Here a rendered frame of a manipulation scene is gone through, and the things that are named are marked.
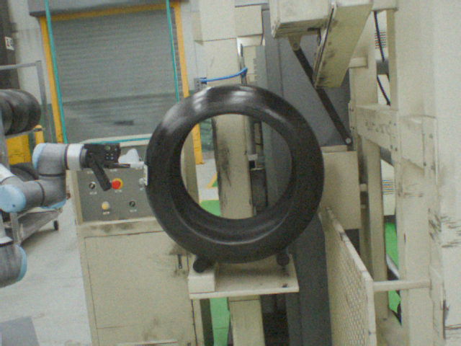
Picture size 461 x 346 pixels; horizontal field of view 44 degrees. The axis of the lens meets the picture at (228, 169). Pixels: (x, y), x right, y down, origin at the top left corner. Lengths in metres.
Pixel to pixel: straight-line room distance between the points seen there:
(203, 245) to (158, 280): 0.91
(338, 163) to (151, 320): 1.23
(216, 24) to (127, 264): 1.21
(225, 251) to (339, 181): 0.56
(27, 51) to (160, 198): 10.56
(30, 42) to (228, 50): 10.21
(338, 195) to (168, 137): 0.73
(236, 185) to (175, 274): 0.67
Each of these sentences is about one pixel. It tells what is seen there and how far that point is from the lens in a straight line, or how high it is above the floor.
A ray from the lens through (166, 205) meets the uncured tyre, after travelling 1.83.
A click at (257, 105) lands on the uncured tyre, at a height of 1.42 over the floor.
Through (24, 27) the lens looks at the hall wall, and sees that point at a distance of 12.32.
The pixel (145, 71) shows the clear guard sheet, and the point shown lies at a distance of 2.61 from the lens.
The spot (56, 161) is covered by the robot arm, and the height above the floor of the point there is 1.29.
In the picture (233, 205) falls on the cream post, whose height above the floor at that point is 1.01.
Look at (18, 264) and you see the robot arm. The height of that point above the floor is 0.88.
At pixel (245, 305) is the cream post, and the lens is 2.36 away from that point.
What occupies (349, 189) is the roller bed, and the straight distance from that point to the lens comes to 2.18.
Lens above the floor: 1.50
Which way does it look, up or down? 9 degrees down
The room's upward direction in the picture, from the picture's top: 5 degrees counter-clockwise
